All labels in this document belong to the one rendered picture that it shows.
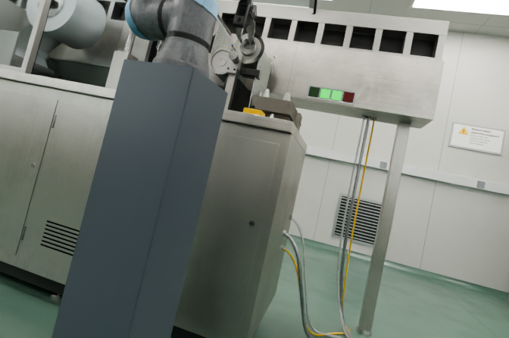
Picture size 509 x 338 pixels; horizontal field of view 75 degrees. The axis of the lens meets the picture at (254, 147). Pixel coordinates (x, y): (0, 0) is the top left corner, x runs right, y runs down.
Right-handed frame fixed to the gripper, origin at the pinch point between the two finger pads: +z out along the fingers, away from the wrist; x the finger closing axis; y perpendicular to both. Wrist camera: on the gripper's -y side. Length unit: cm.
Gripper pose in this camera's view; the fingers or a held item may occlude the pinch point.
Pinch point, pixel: (245, 42)
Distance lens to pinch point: 155.0
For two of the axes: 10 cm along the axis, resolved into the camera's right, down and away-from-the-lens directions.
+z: 0.3, 7.2, 6.9
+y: 3.1, -6.7, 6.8
